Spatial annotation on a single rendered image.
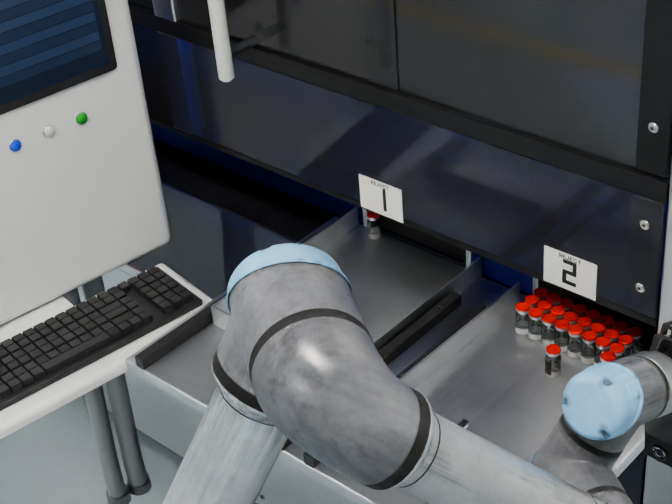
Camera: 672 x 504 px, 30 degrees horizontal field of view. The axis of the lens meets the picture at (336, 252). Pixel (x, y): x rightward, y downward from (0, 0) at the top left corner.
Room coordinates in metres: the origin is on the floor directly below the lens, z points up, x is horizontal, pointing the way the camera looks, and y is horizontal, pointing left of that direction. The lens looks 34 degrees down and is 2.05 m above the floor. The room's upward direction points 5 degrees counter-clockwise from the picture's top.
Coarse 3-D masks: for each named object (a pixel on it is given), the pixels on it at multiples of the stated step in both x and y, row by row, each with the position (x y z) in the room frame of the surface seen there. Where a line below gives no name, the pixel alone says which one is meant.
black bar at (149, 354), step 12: (216, 300) 1.57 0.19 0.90; (204, 312) 1.55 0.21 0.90; (192, 324) 1.52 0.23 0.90; (204, 324) 1.53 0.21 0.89; (168, 336) 1.49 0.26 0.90; (180, 336) 1.50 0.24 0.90; (156, 348) 1.47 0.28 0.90; (168, 348) 1.48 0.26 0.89; (144, 360) 1.45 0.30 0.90; (156, 360) 1.46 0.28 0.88
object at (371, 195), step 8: (360, 176) 1.66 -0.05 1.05; (360, 184) 1.66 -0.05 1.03; (368, 184) 1.65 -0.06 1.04; (376, 184) 1.64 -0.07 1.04; (384, 184) 1.63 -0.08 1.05; (360, 192) 1.66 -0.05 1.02; (368, 192) 1.65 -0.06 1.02; (376, 192) 1.64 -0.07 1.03; (392, 192) 1.62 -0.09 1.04; (400, 192) 1.61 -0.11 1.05; (368, 200) 1.65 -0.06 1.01; (376, 200) 1.64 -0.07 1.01; (392, 200) 1.62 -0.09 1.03; (400, 200) 1.61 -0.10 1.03; (368, 208) 1.65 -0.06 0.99; (376, 208) 1.64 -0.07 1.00; (392, 208) 1.62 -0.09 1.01; (400, 208) 1.61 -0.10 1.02; (392, 216) 1.62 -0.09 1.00; (400, 216) 1.61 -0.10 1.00
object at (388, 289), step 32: (352, 224) 1.77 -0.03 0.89; (352, 256) 1.68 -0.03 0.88; (384, 256) 1.68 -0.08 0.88; (416, 256) 1.67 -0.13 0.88; (352, 288) 1.60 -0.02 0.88; (384, 288) 1.59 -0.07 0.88; (416, 288) 1.58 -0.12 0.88; (448, 288) 1.54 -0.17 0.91; (224, 320) 1.52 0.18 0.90; (384, 320) 1.51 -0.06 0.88
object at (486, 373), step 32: (512, 288) 1.51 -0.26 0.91; (480, 320) 1.45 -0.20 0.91; (512, 320) 1.48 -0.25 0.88; (448, 352) 1.40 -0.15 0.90; (480, 352) 1.41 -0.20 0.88; (512, 352) 1.40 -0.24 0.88; (544, 352) 1.40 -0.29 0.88; (416, 384) 1.35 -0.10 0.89; (448, 384) 1.35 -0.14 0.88; (480, 384) 1.34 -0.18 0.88; (512, 384) 1.33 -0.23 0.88; (544, 384) 1.33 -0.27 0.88; (448, 416) 1.28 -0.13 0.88; (480, 416) 1.27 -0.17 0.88; (512, 416) 1.27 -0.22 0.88; (544, 416) 1.26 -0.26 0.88; (512, 448) 1.21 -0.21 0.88
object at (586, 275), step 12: (552, 252) 1.42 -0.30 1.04; (552, 264) 1.41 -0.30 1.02; (564, 264) 1.40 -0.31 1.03; (588, 264) 1.37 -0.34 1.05; (552, 276) 1.41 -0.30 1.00; (576, 276) 1.39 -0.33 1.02; (588, 276) 1.37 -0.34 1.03; (564, 288) 1.40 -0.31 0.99; (576, 288) 1.39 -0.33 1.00; (588, 288) 1.37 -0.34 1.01
